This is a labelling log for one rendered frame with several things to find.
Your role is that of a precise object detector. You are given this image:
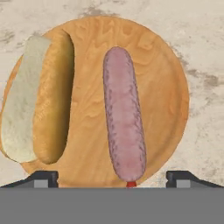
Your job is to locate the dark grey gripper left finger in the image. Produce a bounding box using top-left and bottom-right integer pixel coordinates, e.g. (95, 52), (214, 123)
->
(0, 171), (60, 189)

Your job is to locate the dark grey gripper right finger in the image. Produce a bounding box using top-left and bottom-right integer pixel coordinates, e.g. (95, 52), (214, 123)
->
(165, 170), (224, 189)

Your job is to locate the tan hot dog bun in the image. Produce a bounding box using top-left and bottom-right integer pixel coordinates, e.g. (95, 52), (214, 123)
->
(0, 30), (75, 165)

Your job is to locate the pink sausage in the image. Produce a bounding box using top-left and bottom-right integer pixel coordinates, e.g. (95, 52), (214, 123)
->
(102, 46), (147, 183)

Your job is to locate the round wooden plate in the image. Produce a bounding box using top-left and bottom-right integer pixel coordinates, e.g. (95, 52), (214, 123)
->
(0, 16), (191, 188)

